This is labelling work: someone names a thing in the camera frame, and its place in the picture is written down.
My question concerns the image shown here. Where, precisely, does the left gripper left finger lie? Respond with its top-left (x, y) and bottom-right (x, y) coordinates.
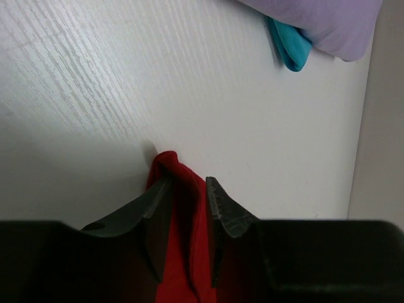
top-left (81, 177), bottom-right (173, 283)

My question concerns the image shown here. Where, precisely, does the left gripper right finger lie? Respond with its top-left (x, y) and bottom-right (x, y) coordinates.
top-left (206, 177), bottom-right (267, 288)

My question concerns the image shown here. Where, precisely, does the red t-shirt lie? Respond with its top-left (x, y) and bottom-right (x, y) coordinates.
top-left (146, 151), bottom-right (217, 302)

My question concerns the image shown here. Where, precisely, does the teal t-shirt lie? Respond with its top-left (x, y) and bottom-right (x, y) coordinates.
top-left (265, 17), bottom-right (312, 72)

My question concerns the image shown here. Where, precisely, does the purple t-shirt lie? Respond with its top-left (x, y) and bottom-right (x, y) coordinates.
top-left (241, 0), bottom-right (383, 62)

